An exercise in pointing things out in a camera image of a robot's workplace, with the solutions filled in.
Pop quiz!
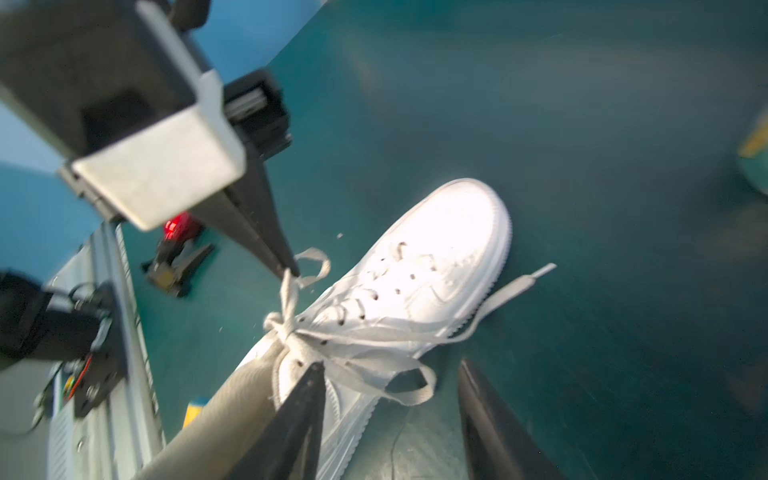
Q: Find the white shoelace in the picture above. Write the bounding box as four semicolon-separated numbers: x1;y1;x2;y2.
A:
264;248;557;406

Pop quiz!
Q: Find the aluminium front rail base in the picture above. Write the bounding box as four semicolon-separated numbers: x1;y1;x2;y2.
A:
0;221;166;480

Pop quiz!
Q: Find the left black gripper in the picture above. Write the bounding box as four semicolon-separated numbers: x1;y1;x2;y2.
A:
190;68;300;278

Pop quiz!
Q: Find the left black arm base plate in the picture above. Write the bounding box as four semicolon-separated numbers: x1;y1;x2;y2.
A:
66;281;128;419

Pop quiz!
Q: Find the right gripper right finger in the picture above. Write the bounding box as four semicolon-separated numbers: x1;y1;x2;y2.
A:
457;358;564;479

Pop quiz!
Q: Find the white sneaker shoe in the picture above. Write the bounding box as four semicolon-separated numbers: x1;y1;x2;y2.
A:
131;177;514;480

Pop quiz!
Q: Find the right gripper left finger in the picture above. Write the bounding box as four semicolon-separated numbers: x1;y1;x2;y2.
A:
226;362;326;479

